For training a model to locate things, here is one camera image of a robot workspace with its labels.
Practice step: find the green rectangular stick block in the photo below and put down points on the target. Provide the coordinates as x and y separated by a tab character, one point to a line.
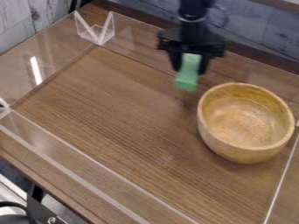
187	76

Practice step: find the clear acrylic corner bracket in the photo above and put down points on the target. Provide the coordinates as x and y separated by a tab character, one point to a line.
96	34

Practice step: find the clear acrylic enclosure wall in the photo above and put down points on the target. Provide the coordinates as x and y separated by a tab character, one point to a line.
101	131

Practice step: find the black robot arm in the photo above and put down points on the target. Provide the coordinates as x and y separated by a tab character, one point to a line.
192	9

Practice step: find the wooden bowl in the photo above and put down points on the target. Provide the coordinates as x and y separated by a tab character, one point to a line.
245	122

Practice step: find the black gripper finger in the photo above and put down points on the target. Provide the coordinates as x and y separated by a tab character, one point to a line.
176	59
204	64

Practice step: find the black table leg frame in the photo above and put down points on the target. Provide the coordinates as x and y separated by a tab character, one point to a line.
41	213

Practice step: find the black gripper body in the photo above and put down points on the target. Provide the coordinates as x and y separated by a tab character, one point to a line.
191	37

